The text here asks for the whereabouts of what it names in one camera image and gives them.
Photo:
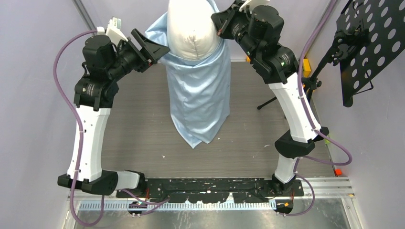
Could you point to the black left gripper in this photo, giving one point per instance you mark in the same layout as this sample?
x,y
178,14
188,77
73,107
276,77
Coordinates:
x,y
151,52

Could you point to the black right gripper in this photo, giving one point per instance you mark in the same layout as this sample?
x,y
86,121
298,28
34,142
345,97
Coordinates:
x,y
222,20

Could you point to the white pillow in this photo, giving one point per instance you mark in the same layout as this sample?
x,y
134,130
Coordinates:
x,y
191,33

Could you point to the light blue pillowcase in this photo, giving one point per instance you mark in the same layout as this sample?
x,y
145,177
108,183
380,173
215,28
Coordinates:
x,y
199,91

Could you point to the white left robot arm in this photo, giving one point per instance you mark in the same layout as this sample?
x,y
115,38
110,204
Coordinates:
x,y
92,104

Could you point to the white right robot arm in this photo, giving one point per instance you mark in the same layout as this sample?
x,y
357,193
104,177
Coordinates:
x,y
280,72

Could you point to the black tripod stand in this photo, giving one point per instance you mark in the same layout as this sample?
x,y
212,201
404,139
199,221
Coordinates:
x,y
316,79

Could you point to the black perforated stand plate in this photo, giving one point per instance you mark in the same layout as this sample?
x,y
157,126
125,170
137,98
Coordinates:
x,y
376,36

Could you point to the small orange block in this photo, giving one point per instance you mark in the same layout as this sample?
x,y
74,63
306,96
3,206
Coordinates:
x,y
337,172

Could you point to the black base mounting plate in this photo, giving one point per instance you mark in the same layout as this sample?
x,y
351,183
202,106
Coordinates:
x,y
216,190

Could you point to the yellow block on rail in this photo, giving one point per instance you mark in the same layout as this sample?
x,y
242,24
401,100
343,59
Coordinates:
x,y
306,68

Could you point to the slotted cable duct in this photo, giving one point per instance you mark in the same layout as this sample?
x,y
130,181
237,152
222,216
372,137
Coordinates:
x,y
122,205

